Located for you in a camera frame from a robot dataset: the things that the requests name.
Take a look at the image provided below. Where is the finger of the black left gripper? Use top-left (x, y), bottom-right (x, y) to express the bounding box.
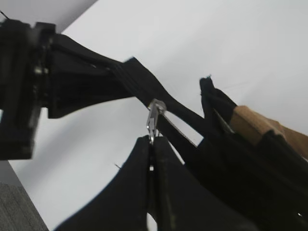
top-left (47, 51), bottom-right (133, 118)

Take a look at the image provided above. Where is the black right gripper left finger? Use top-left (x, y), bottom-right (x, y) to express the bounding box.
top-left (56, 136), bottom-right (150, 231)

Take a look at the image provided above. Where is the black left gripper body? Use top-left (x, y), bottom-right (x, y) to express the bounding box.
top-left (0, 19), bottom-right (56, 160)

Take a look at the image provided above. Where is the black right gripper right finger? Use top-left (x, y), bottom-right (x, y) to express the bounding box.
top-left (154, 137), bottom-right (255, 231)

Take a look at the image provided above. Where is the black bag strap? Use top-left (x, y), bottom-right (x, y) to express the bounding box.
top-left (51, 33), bottom-right (205, 147)

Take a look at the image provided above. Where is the black canvas tote bag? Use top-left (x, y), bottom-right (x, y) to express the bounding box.
top-left (195, 77), bottom-right (308, 231)

